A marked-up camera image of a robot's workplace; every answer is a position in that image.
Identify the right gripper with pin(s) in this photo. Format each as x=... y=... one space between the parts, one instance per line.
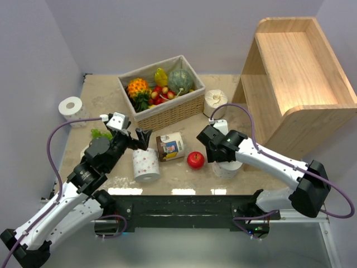
x=211 y=157

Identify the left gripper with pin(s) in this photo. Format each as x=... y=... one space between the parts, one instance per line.
x=143 y=137

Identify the floral roll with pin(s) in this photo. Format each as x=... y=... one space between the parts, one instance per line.
x=72 y=108
x=226 y=170
x=145 y=165

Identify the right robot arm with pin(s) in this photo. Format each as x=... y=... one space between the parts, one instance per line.
x=306 y=183

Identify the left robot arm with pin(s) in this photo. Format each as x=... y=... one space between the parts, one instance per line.
x=78 y=201

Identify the wooden two-tier shelf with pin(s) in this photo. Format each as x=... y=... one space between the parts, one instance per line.
x=294 y=86

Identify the red apple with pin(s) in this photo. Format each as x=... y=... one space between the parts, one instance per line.
x=195 y=160

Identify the green grape bunch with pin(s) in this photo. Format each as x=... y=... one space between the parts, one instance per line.
x=96 y=133

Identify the red lychee cluster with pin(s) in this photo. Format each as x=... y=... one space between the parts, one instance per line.
x=159 y=95

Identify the orange pineapple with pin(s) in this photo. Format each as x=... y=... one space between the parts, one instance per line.
x=139 y=92

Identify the wicker basket with liner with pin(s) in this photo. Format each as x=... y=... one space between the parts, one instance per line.
x=169 y=112

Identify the yellow banana bunch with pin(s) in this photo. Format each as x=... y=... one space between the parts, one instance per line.
x=161 y=77

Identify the green netted melon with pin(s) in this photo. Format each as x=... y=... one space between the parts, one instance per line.
x=180 y=81

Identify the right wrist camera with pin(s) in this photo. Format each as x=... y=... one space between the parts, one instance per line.
x=222 y=126

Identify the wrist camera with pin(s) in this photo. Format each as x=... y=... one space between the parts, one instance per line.
x=222 y=126
x=118 y=121

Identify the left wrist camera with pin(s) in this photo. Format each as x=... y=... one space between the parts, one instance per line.
x=118 y=121

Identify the black base frame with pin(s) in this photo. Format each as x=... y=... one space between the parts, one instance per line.
x=232 y=212

